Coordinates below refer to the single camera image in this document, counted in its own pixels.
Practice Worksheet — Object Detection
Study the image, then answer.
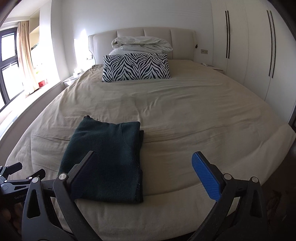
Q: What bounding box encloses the dark teal knit sweater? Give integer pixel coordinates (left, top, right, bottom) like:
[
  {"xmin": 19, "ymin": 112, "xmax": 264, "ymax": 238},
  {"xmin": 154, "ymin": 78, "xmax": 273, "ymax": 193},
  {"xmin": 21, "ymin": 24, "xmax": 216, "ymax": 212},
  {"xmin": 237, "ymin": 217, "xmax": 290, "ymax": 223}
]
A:
[{"xmin": 59, "ymin": 116, "xmax": 144, "ymax": 204}]

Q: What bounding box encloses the dark framed window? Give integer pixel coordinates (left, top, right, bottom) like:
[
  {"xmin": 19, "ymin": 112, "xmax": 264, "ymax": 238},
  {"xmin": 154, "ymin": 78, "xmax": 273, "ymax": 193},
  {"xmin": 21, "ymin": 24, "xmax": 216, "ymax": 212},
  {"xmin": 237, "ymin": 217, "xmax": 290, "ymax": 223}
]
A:
[{"xmin": 1, "ymin": 28, "xmax": 24, "ymax": 111}]

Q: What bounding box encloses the small red object on sill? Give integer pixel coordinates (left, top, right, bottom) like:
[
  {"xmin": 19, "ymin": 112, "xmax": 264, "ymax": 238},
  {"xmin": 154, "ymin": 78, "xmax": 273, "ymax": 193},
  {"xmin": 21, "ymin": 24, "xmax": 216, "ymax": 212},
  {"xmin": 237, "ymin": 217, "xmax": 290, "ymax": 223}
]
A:
[{"xmin": 38, "ymin": 80, "xmax": 46, "ymax": 88}]

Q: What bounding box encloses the beige bed sheet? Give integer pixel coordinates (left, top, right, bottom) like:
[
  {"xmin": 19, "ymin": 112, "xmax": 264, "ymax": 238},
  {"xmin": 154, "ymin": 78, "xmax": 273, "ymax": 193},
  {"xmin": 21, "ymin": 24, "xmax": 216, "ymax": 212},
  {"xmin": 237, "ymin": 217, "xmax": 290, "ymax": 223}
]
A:
[{"xmin": 6, "ymin": 60, "xmax": 295, "ymax": 240}]

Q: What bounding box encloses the beige curtain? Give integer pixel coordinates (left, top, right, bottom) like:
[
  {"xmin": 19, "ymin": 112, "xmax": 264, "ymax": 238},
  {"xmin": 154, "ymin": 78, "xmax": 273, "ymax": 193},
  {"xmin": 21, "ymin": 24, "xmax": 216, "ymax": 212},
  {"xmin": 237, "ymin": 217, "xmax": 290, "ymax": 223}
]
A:
[{"xmin": 16, "ymin": 21, "xmax": 39, "ymax": 95}]

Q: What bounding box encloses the white bedside table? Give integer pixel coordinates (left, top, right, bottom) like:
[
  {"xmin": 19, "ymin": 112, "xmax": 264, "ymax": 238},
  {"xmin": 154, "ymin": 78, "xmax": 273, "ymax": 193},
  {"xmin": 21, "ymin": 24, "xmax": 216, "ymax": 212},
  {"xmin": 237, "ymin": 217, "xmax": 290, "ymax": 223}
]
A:
[{"xmin": 201, "ymin": 63, "xmax": 224, "ymax": 74}]

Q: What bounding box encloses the zebra print pillow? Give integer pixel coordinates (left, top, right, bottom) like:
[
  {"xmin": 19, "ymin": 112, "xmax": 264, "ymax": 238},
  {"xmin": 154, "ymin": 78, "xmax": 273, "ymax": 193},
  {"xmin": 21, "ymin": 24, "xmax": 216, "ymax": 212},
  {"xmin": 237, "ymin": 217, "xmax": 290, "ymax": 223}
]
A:
[{"xmin": 102, "ymin": 53, "xmax": 171, "ymax": 82}]

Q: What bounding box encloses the beige padded headboard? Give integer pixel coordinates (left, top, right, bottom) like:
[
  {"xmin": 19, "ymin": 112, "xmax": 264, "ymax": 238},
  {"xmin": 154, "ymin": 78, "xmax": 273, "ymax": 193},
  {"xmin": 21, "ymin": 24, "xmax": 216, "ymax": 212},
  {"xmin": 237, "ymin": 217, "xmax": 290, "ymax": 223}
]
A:
[{"xmin": 88, "ymin": 27, "xmax": 198, "ymax": 64}]

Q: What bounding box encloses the white crumpled duvet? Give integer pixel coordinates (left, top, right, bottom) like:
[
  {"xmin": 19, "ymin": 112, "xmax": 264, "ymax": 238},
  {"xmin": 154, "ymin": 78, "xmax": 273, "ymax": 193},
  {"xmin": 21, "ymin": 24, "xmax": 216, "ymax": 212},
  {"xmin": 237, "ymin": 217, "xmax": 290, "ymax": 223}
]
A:
[{"xmin": 109, "ymin": 36, "xmax": 173, "ymax": 55}]

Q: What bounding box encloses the white wardrobe with black handles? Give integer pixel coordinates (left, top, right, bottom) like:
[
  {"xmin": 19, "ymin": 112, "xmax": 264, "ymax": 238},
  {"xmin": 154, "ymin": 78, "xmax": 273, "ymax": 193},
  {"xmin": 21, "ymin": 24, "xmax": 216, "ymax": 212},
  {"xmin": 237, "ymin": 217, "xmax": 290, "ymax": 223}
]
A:
[{"xmin": 211, "ymin": 1, "xmax": 295, "ymax": 125}]

